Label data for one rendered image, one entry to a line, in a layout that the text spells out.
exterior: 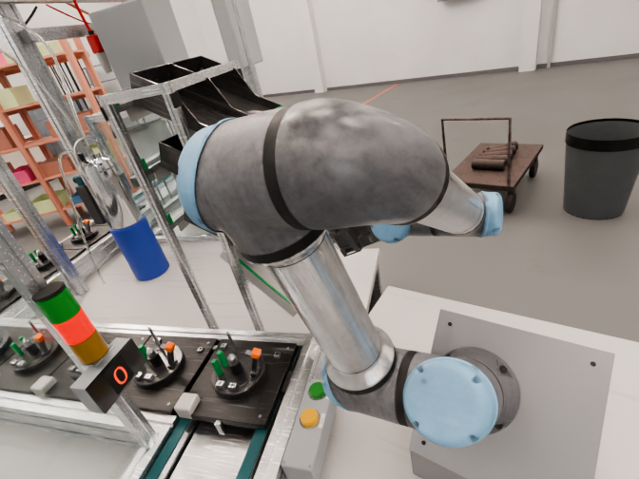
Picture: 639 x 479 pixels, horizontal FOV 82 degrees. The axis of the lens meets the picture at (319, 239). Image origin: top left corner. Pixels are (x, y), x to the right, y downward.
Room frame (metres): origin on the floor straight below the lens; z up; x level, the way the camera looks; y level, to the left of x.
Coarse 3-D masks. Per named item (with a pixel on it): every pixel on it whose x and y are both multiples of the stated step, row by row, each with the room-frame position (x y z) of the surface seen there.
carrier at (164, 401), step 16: (160, 336) 0.90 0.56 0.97; (176, 336) 0.88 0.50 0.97; (144, 352) 0.79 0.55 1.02; (160, 352) 0.81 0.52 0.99; (176, 352) 0.79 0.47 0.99; (192, 352) 0.80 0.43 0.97; (208, 352) 0.78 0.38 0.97; (144, 368) 0.76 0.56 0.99; (160, 368) 0.74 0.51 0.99; (176, 368) 0.73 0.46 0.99; (192, 368) 0.74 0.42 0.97; (144, 384) 0.70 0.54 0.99; (160, 384) 0.70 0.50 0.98; (176, 384) 0.69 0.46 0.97; (192, 384) 0.69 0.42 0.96; (144, 400) 0.66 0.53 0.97; (160, 400) 0.65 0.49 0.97; (176, 400) 0.64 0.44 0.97
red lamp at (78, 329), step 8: (80, 312) 0.54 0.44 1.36; (72, 320) 0.52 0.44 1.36; (80, 320) 0.53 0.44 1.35; (88, 320) 0.54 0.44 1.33; (56, 328) 0.51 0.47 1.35; (64, 328) 0.51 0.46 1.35; (72, 328) 0.52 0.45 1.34; (80, 328) 0.52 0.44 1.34; (88, 328) 0.53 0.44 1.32; (64, 336) 0.51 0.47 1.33; (72, 336) 0.51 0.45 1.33; (80, 336) 0.52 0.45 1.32; (88, 336) 0.52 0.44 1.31; (72, 344) 0.51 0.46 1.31
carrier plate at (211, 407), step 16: (224, 352) 0.77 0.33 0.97; (272, 352) 0.73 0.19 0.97; (288, 352) 0.71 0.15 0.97; (208, 368) 0.72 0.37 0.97; (272, 368) 0.67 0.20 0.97; (288, 368) 0.66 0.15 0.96; (208, 384) 0.67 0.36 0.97; (272, 384) 0.62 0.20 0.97; (208, 400) 0.62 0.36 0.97; (224, 400) 0.61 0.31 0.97; (240, 400) 0.60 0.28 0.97; (256, 400) 0.58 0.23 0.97; (272, 400) 0.57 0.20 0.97; (192, 416) 0.59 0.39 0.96; (208, 416) 0.57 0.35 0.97; (224, 416) 0.56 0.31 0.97; (240, 416) 0.55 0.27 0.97; (256, 416) 0.54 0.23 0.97
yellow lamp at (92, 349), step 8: (96, 336) 0.53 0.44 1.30; (80, 344) 0.51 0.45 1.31; (88, 344) 0.52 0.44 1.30; (96, 344) 0.53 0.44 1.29; (104, 344) 0.54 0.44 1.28; (72, 352) 0.52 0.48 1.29; (80, 352) 0.51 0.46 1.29; (88, 352) 0.51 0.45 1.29; (96, 352) 0.52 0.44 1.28; (104, 352) 0.53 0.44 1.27; (80, 360) 0.51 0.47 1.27; (88, 360) 0.51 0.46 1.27; (96, 360) 0.52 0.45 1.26
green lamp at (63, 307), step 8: (64, 288) 0.54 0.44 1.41; (56, 296) 0.52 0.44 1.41; (64, 296) 0.53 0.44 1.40; (72, 296) 0.55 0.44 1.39; (40, 304) 0.51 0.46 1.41; (48, 304) 0.51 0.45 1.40; (56, 304) 0.52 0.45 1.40; (64, 304) 0.52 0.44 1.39; (72, 304) 0.53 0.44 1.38; (48, 312) 0.51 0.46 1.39; (56, 312) 0.51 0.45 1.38; (64, 312) 0.52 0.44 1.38; (72, 312) 0.53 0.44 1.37; (48, 320) 0.52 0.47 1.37; (56, 320) 0.51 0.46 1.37; (64, 320) 0.51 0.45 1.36
